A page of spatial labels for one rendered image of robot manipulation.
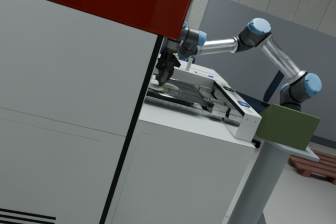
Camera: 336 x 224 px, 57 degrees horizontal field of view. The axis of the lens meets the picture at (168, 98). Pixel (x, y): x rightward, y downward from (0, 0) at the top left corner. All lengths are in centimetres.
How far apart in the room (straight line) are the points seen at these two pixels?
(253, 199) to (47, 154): 124
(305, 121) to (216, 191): 60
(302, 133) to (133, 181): 94
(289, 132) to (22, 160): 131
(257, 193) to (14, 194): 130
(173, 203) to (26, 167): 73
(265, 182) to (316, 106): 345
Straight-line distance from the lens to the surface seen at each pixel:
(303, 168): 389
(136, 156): 148
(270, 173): 193
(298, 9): 485
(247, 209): 204
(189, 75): 200
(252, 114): 158
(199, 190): 163
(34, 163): 130
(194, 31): 163
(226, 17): 454
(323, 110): 536
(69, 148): 124
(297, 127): 182
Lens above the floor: 134
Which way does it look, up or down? 17 degrees down
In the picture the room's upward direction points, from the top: 19 degrees clockwise
